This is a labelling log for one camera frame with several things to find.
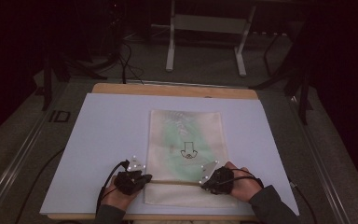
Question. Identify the person's left hand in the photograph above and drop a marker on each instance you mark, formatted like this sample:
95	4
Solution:
118	199

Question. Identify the green cloth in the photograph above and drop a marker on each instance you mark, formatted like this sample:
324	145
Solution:
174	149

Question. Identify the person's right hand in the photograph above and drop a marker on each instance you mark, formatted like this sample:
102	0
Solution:
245	188

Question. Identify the white metal stand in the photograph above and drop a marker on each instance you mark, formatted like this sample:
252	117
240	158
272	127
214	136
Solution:
209	24

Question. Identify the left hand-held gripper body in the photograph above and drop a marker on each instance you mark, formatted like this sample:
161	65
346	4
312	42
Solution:
130	183

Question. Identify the metal floor rail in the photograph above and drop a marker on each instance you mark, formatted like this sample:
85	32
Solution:
323	174
11	169

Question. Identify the pale blue table mat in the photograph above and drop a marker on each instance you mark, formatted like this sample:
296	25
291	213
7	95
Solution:
112	124

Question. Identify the translucent white zipper bag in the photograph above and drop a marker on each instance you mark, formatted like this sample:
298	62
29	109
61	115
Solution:
186	197

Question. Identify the black metal stand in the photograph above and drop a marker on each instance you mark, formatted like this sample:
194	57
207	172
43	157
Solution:
47	81
304	93

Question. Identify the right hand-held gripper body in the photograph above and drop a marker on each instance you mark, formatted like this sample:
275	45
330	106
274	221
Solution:
222	182

